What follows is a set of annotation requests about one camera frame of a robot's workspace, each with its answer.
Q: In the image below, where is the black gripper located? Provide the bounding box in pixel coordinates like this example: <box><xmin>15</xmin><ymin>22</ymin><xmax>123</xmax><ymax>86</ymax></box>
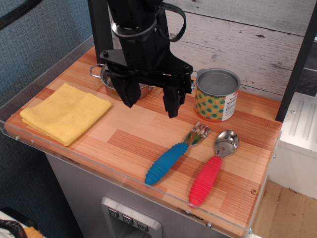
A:
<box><xmin>101</xmin><ymin>23</ymin><xmax>193</xmax><ymax>118</ymax></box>

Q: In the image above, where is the red handled spoon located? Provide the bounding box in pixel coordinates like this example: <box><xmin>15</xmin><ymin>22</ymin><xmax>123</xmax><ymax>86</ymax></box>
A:
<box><xmin>189</xmin><ymin>130</ymin><xmax>239</xmax><ymax>206</ymax></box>

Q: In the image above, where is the yellow cloth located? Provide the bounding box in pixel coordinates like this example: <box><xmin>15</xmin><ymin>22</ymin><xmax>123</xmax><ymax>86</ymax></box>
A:
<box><xmin>20</xmin><ymin>83</ymin><xmax>111</xmax><ymax>146</ymax></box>

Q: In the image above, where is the clear acrylic table guard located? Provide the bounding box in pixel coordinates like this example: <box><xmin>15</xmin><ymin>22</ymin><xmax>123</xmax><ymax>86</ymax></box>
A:
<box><xmin>0</xmin><ymin>38</ymin><xmax>281</xmax><ymax>238</ymax></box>

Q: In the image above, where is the white cabinet at right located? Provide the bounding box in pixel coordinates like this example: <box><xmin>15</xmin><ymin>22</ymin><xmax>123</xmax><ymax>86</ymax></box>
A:
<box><xmin>268</xmin><ymin>92</ymin><xmax>317</xmax><ymax>198</ymax></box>

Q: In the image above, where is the blue handled fork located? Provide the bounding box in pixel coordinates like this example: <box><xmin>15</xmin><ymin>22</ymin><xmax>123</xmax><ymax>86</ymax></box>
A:
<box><xmin>145</xmin><ymin>122</ymin><xmax>211</xmax><ymax>185</ymax></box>

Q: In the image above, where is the grey toy cabinet panel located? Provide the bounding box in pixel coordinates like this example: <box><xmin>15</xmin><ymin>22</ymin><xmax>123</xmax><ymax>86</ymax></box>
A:
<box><xmin>101</xmin><ymin>196</ymin><xmax>163</xmax><ymax>238</ymax></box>

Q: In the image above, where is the green patterned tin can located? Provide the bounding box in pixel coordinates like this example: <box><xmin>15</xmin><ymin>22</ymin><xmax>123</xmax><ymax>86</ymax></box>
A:
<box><xmin>195</xmin><ymin>68</ymin><xmax>240</xmax><ymax>122</ymax></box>

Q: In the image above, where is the small steel pot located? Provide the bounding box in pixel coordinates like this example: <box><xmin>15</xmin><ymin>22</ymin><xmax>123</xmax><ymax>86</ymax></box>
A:
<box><xmin>90</xmin><ymin>63</ymin><xmax>154</xmax><ymax>100</ymax></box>

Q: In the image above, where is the black vertical frame post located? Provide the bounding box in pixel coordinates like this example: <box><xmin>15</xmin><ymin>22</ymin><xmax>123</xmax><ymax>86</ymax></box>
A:
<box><xmin>275</xmin><ymin>0</ymin><xmax>317</xmax><ymax>122</ymax></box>

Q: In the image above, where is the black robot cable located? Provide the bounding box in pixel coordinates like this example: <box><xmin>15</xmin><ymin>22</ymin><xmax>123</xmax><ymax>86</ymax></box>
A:
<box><xmin>156</xmin><ymin>2</ymin><xmax>187</xmax><ymax>43</ymax></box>

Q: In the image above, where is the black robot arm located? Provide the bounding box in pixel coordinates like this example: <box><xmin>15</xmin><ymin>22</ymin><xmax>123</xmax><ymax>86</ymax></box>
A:
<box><xmin>101</xmin><ymin>0</ymin><xmax>194</xmax><ymax>118</ymax></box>

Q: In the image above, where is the black braided cable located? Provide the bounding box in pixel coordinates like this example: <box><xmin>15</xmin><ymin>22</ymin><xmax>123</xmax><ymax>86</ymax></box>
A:
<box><xmin>0</xmin><ymin>0</ymin><xmax>43</xmax><ymax>31</ymax></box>

